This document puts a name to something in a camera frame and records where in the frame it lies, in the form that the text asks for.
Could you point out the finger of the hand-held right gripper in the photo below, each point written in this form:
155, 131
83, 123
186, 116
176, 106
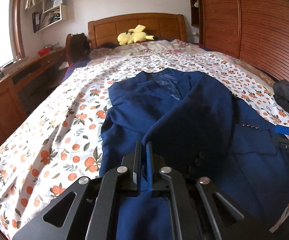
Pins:
284, 130

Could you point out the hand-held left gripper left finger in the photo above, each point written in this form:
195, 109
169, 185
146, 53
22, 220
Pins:
136, 162

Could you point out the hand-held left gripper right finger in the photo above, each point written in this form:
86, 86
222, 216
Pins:
149, 162

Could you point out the navy blue blazer jacket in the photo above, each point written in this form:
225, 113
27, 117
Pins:
197, 110

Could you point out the orange print bed sheet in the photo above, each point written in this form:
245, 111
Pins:
47, 130

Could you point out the wooden slatted wardrobe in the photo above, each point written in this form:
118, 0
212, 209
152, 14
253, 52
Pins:
254, 25

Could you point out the floral quilt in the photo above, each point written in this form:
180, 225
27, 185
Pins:
159, 46

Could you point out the yellow plush toy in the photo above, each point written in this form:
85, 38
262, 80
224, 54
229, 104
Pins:
130, 37

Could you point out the brown chair with bag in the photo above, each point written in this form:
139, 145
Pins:
78, 48

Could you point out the wooden bed headboard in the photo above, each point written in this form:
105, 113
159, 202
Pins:
109, 26

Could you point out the red basin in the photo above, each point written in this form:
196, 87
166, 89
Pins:
44, 52

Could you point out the long wooden desk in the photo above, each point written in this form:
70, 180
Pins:
4, 97

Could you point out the white paper bag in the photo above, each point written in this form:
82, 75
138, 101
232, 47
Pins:
54, 1

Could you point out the white wall shelf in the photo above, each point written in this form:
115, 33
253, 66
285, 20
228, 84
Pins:
52, 17

